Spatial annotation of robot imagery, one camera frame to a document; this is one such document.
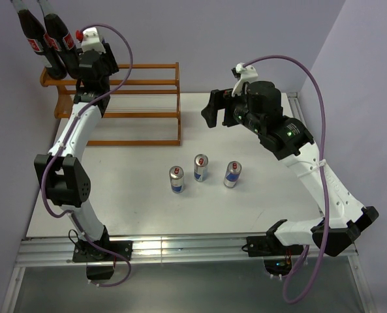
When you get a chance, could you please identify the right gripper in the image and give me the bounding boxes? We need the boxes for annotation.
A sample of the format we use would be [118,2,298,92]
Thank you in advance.
[201,87,264,135]

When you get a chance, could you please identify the cola bottle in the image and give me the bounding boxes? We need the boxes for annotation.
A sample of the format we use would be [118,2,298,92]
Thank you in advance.
[10,0,67,80]
[37,0,79,80]

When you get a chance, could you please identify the energy drink can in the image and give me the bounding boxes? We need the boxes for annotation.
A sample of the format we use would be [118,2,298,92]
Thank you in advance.
[169,166,184,193]
[223,161,242,188]
[194,154,209,182]

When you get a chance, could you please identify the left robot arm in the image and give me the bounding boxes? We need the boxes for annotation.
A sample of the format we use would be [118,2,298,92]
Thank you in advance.
[34,42,119,260]

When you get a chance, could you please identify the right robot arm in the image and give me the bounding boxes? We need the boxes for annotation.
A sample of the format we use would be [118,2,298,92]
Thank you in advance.
[201,81,379,257]

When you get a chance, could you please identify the wooden two-tier shelf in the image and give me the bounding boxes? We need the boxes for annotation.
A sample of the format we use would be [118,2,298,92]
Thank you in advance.
[39,61,182,147]

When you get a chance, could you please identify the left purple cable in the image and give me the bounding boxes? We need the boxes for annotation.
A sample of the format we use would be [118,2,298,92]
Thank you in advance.
[40,22,134,288]

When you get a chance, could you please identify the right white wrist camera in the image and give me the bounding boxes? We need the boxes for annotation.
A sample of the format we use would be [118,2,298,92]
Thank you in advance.
[232,63,258,97]

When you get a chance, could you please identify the aluminium rail frame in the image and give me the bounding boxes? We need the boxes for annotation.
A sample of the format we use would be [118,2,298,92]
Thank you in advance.
[0,91,377,313]

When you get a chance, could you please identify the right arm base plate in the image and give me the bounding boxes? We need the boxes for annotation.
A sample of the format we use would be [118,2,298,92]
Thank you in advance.
[241,235,303,257]

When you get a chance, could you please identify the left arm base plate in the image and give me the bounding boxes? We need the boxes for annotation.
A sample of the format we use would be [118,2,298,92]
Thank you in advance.
[72,241,133,263]

